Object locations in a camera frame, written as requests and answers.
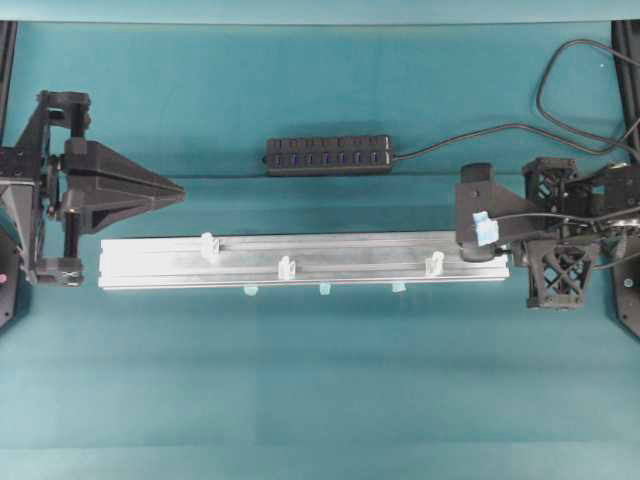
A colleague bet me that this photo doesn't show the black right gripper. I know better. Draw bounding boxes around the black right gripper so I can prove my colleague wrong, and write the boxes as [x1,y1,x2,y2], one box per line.
[521,157,595,309]

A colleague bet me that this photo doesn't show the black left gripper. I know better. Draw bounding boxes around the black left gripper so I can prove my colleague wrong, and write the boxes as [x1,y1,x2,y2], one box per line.
[14,90,185,286]

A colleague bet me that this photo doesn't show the black USB cable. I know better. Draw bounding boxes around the black USB cable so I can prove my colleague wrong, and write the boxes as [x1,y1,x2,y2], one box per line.
[397,39,640,162]

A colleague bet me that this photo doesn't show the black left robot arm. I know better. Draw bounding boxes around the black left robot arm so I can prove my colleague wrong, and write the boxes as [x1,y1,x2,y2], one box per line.
[1,90,185,324]

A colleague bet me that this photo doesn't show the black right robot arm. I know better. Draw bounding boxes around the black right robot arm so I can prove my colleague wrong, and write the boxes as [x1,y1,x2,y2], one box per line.
[514,157,639,309]

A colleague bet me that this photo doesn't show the black multi-port USB hub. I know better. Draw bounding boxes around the black multi-port USB hub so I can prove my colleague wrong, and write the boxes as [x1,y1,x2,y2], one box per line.
[264,135,394,177]

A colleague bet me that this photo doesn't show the teal tape tab right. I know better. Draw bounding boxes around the teal tape tab right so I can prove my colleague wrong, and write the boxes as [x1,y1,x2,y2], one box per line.
[391,282,406,293]

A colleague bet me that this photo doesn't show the black camera cable right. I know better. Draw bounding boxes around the black camera cable right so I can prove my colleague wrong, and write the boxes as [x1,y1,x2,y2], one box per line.
[487,212,640,236]

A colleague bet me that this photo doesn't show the blue tape on camera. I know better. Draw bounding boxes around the blue tape on camera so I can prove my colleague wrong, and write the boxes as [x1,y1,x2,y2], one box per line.
[472,211,500,246]

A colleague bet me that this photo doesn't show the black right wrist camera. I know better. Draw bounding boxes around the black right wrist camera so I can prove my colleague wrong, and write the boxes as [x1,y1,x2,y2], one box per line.
[453,163,536,263]

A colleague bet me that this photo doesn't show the white ring clip right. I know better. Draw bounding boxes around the white ring clip right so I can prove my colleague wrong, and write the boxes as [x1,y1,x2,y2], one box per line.
[424,251,445,277]

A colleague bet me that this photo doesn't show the white ring clip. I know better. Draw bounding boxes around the white ring clip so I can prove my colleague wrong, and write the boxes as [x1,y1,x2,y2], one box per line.
[200,232,220,262]
[277,256,296,281]
[424,251,445,277]

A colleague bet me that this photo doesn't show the white ring clip left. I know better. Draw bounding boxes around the white ring clip left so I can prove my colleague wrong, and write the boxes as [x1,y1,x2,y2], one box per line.
[200,232,220,262]

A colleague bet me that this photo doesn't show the aluminium extrusion rail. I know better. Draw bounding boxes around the aluminium extrusion rail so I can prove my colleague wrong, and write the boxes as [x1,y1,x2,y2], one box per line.
[98,231,510,290]

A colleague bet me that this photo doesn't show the black frame post left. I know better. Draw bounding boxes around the black frame post left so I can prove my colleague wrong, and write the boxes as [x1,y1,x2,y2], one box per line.
[0,20,19,140]

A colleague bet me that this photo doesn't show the black frame post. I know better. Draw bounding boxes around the black frame post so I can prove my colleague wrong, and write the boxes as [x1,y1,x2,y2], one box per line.
[610,19,640,151]
[0,20,19,140]

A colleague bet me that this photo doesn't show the white ring clip middle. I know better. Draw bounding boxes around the white ring clip middle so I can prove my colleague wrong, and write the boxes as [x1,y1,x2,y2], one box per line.
[277,256,296,281]

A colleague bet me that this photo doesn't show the black frame post right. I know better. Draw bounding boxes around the black frame post right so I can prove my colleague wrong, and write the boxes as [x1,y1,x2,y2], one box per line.
[610,19,640,151]

